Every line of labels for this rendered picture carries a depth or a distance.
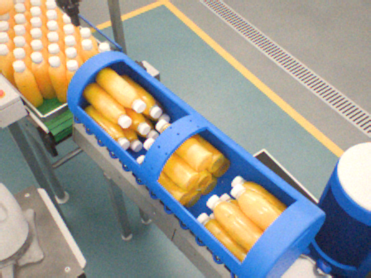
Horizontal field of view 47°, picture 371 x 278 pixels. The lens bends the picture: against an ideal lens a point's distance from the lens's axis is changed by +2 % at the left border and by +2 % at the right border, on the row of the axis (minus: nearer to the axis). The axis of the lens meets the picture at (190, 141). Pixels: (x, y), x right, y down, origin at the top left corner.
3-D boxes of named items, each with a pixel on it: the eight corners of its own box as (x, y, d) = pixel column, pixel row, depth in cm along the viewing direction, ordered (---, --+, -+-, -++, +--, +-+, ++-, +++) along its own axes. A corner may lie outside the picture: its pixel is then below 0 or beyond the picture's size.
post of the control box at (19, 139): (64, 232, 236) (-1, 112, 157) (60, 227, 238) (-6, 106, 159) (70, 227, 237) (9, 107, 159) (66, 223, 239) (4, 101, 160)
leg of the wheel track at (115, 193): (126, 242, 232) (108, 180, 182) (119, 235, 235) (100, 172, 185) (134, 236, 234) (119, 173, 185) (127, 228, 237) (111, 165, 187)
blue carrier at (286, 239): (248, 310, 117) (267, 266, 96) (73, 130, 157) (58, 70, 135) (310, 246, 131) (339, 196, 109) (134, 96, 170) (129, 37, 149)
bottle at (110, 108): (89, 79, 144) (122, 110, 136) (103, 84, 150) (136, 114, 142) (78, 97, 146) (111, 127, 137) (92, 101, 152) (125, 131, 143)
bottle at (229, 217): (258, 263, 114) (209, 215, 123) (276, 243, 115) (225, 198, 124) (255, 259, 108) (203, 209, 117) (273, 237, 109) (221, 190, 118)
